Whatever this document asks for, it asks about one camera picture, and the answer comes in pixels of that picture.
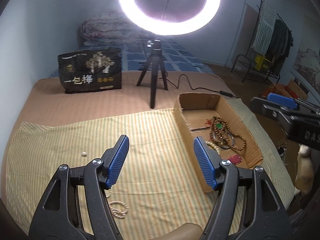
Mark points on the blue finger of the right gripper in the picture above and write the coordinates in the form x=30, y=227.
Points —
x=288, y=118
x=282, y=100

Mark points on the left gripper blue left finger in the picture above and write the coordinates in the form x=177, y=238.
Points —
x=113, y=161

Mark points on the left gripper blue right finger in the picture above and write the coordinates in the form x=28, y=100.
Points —
x=209, y=162

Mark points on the dark blue bangle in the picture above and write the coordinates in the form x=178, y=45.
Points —
x=227, y=140

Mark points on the right hand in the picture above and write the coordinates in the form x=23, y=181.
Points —
x=304, y=178

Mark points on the left hand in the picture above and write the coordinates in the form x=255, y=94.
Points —
x=186, y=231

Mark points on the orange cardboard carton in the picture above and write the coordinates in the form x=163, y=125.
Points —
x=294, y=89

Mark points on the cardboard box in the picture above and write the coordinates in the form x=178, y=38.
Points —
x=208, y=115

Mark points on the yellow box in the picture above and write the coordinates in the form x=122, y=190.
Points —
x=262, y=64

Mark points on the striped yellow cloth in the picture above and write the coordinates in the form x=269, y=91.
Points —
x=158, y=183

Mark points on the black metal shoe rack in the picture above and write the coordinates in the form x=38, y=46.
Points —
x=243, y=68

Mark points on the black clothes rack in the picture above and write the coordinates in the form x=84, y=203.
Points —
x=272, y=38

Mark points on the black snack bag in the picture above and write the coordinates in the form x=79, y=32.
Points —
x=90, y=70

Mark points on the tan bed blanket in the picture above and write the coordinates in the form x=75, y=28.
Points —
x=49, y=105

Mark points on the black tripod stand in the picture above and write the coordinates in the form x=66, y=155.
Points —
x=156, y=62

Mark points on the folded floral quilt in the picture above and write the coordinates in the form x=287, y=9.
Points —
x=110, y=27

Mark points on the white ring light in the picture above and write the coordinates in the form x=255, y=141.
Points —
x=170, y=17

